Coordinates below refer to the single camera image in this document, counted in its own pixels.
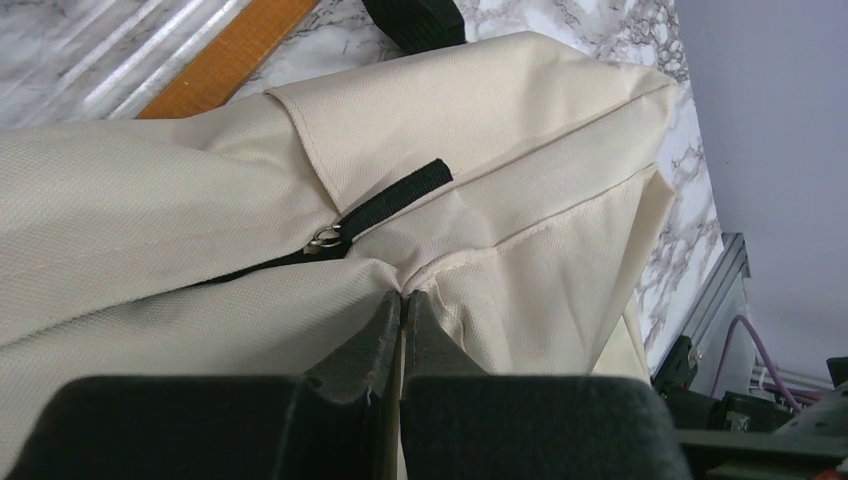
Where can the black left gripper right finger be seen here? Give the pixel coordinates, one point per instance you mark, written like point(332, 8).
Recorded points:
point(459, 422)

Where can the beige canvas backpack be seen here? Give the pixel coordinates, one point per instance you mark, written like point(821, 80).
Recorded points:
point(514, 180)

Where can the aluminium table frame rail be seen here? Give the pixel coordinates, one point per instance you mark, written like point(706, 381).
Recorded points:
point(713, 355)

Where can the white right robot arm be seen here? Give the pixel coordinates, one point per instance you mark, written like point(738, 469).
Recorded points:
point(743, 437)

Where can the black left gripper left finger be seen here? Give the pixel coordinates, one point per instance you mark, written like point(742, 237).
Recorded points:
point(332, 422)

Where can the wooden two-tier shelf rack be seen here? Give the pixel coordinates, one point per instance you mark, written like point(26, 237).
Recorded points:
point(216, 74)

